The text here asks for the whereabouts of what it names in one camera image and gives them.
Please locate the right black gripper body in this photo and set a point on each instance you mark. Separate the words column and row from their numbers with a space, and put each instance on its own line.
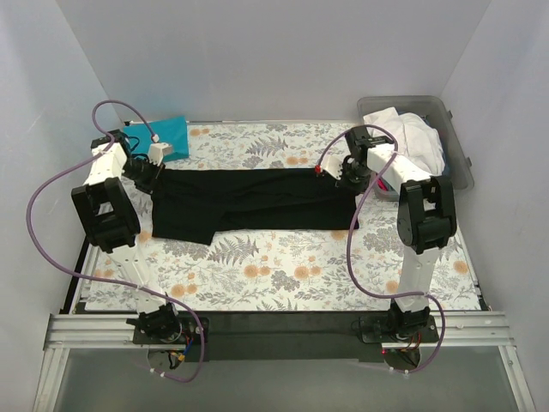
column 346, row 175

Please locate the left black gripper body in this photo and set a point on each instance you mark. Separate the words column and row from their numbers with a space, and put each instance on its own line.
column 151, row 177

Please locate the black t shirt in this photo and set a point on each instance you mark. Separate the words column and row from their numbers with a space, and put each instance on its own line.
column 194, row 206

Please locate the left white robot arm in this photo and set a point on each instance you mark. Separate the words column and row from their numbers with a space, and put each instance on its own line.
column 111, row 223

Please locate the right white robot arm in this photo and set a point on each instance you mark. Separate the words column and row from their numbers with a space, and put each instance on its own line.
column 425, row 223

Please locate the folded teal t shirt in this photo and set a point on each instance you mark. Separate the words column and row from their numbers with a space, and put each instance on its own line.
column 172, row 131

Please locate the white t shirt in bin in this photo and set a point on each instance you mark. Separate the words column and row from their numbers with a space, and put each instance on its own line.
column 416, row 137

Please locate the clear plastic bin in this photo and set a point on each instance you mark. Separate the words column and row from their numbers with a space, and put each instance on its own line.
column 435, row 113

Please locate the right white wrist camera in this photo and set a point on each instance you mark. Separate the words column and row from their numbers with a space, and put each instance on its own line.
column 331, row 165

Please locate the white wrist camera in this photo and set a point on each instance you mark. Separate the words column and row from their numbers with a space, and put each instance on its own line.
column 158, row 151
column 331, row 165

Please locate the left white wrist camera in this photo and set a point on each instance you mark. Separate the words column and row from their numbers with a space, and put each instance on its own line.
column 158, row 151

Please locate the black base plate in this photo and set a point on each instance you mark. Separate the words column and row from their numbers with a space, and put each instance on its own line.
column 290, row 336

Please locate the aluminium frame rail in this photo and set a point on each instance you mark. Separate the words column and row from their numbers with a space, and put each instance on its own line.
column 66, row 332

